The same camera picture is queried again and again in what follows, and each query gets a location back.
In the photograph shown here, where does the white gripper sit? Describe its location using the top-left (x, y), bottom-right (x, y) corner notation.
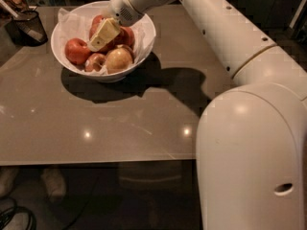
top-left (87, 0), bottom-right (144, 52)

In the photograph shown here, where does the large red apple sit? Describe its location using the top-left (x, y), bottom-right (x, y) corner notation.
top-left (87, 24), bottom-right (115, 54)

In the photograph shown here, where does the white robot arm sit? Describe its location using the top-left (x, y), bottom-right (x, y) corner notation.
top-left (107, 0), bottom-right (307, 230)

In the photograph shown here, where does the red apple back top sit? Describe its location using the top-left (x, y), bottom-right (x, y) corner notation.
top-left (92, 15), bottom-right (104, 26)

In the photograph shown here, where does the red apple right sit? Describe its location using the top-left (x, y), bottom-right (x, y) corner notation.
top-left (114, 27), bottom-right (135, 47)

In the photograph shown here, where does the yellow-green apple front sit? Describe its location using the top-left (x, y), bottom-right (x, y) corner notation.
top-left (105, 44), bottom-right (134, 75)

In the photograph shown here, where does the small red apple front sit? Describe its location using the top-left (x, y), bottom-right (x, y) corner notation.
top-left (84, 53), bottom-right (106, 72)

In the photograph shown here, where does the red apple left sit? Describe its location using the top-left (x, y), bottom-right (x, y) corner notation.
top-left (64, 38), bottom-right (92, 65)

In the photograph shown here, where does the white ceramic bowl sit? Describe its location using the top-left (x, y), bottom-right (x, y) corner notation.
top-left (50, 0), bottom-right (157, 83)

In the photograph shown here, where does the white tissue paper liner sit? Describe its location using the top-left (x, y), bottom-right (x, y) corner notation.
top-left (57, 7), bottom-right (147, 77)

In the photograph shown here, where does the black mesh pen cup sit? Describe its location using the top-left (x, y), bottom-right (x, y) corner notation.
top-left (5, 11), bottom-right (48, 47)

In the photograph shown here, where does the white sock foot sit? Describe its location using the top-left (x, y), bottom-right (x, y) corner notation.
top-left (41, 168), bottom-right (66, 203)

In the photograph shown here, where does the dark cabinet behind table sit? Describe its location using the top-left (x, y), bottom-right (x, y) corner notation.
top-left (60, 0), bottom-right (307, 31)

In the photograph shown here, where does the white foot at left edge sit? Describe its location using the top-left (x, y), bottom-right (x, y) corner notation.
top-left (0, 167), bottom-right (19, 197)

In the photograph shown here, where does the black cable loop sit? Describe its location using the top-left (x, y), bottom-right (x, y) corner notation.
top-left (0, 197), bottom-right (37, 230)

